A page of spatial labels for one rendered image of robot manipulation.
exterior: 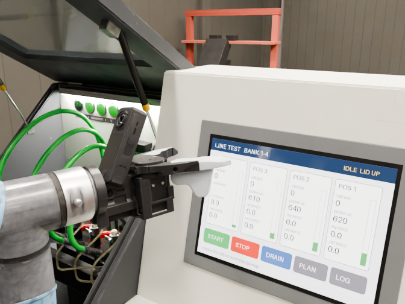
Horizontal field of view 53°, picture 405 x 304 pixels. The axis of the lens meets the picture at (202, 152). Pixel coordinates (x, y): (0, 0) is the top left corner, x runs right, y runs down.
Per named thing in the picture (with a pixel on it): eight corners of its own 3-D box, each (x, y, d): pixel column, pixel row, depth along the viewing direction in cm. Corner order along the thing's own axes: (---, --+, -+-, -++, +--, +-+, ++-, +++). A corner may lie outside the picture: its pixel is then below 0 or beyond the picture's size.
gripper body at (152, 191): (153, 200, 67) (83, 219, 60) (148, 149, 66) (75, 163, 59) (179, 210, 61) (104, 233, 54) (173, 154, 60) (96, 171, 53)
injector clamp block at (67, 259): (44, 291, 133) (39, 250, 128) (69, 277, 141) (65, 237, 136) (120, 333, 115) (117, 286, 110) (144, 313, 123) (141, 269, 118)
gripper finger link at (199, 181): (232, 191, 63) (173, 196, 63) (230, 153, 61) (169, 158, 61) (234, 197, 59) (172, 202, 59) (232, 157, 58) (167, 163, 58)
